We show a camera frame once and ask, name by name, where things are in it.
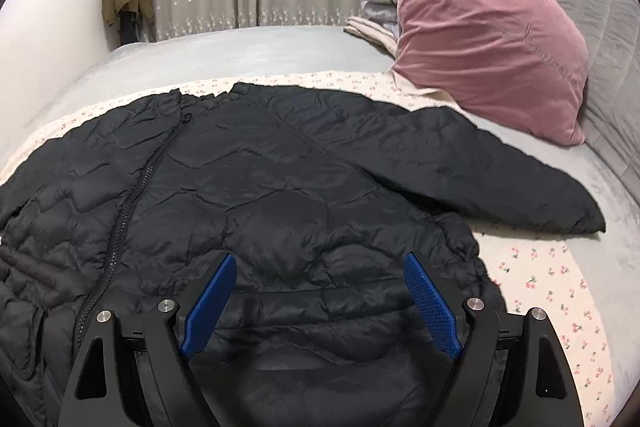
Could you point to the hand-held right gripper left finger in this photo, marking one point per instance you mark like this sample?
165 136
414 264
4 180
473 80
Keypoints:
207 307

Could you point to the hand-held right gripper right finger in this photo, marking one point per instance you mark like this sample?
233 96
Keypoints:
434 307

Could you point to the black quilted puffer jacket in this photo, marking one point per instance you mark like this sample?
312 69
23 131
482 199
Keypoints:
260 217

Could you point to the dark clothes stand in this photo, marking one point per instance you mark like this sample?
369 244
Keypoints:
129 28

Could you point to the cherry print bed sheet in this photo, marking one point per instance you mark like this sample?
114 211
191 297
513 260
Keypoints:
550 277

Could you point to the pink velvet pillow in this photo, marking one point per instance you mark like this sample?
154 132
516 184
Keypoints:
492 42

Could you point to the folded beige and grey blankets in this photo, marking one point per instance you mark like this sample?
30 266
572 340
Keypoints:
375 27

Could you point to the grey upholstered headboard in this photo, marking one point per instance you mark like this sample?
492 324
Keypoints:
600 57

